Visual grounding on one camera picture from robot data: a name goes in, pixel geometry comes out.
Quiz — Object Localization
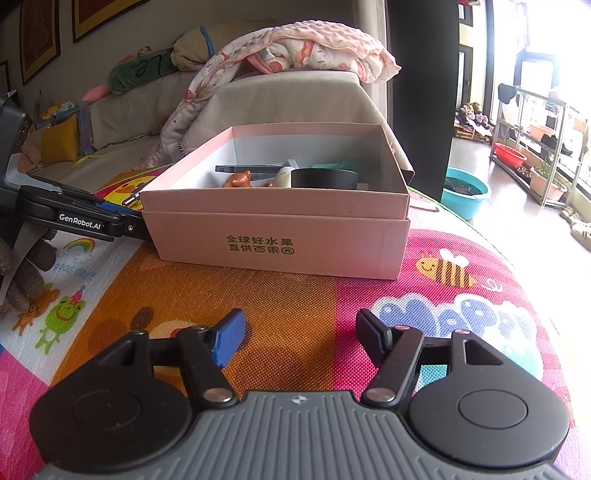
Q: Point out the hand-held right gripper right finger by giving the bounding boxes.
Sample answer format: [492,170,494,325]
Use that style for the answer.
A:
[355,308,502,409]

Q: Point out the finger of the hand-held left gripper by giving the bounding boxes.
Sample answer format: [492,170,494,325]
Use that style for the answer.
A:
[30,174,142,219]
[111,214,150,241]

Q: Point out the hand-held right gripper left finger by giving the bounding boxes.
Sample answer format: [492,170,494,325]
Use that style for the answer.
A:
[122,308,247,409]

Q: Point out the orange-brown toy figure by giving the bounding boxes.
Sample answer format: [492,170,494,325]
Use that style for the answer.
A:
[222,170,253,189]

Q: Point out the pink cardboard box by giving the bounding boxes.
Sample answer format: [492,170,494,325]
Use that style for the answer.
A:
[139,122,416,280]

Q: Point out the black device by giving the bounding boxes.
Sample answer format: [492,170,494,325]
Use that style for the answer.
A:
[214,164,285,179]

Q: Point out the black plastic holder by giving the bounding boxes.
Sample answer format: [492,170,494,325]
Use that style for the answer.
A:
[290,168,360,190]

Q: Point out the person's left hand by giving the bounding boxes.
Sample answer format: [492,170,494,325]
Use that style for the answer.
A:
[0,237,59,318]

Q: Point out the colourful cartoon play mat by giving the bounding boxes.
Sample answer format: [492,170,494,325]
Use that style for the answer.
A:
[0,167,574,480]

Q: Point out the yellow cushion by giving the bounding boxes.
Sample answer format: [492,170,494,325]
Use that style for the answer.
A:
[40,114,81,165]

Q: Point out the green plush pillow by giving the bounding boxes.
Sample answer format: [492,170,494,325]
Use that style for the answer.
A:
[106,48,179,96]

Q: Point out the teal plastic basin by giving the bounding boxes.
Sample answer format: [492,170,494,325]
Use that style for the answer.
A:
[440,167,493,220]

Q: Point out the teal plastic piece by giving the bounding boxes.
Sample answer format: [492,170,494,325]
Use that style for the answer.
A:
[309,159,362,172]

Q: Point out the beige pillow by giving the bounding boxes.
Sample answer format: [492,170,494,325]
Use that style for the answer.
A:
[170,28,232,73]

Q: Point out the beige covered sofa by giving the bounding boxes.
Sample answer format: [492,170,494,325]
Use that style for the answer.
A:
[18,69,408,195]

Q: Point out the red plastic basin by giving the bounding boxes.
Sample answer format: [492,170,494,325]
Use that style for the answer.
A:
[493,143,528,169]

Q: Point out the white sneakers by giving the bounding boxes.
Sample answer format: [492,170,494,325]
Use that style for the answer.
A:
[560,205,591,253]

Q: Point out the row of shoes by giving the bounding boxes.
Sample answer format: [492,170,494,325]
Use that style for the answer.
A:
[456,103,496,140]

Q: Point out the pink printed blanket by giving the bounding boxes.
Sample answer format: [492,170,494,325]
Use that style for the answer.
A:
[140,25,402,169]

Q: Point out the metal shelf rack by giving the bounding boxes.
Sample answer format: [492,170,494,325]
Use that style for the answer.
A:
[491,85,591,209]

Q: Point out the narrow framed wall picture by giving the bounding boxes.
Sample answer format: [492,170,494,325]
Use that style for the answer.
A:
[18,0,62,85]

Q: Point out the large framed wall picture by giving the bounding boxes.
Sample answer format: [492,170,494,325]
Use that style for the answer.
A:
[71,0,163,43]

